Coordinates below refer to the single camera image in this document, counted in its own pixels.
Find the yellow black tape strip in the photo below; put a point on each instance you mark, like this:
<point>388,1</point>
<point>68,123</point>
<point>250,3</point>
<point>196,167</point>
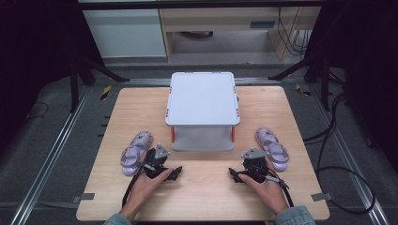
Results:
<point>105,92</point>
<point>303,90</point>

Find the person's right hand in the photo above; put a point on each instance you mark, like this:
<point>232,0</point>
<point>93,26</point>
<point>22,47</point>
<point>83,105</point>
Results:
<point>269,193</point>

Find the metal floor rail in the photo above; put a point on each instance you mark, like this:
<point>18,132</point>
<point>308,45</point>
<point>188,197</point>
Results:
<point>53,153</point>
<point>350,156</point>

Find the black metal stand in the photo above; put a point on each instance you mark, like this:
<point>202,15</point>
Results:
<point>325,84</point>
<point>74,87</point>

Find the white lidded storage box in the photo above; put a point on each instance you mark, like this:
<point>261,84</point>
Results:
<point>202,98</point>

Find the white cabinet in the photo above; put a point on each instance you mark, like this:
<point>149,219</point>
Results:
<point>125,33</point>

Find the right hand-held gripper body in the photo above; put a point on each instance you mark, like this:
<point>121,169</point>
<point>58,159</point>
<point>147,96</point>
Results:
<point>255,167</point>

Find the person's left hand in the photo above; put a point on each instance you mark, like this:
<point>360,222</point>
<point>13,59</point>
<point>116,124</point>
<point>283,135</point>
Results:
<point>142,192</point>

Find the purple sandal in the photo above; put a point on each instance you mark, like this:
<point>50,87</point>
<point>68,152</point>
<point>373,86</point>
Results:
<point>135,152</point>
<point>271,146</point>

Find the dark curtain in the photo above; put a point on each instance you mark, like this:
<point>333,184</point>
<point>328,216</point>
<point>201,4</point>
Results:
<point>31,62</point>
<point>372,62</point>

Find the grey tape piece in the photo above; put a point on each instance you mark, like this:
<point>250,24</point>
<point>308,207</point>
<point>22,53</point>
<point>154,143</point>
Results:
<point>321,197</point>
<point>84,197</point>

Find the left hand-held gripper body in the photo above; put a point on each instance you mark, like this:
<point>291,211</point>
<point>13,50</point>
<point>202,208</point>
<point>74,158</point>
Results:
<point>155,161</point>

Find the light wooden desk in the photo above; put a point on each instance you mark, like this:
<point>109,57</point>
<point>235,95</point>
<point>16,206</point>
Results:
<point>219,17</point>

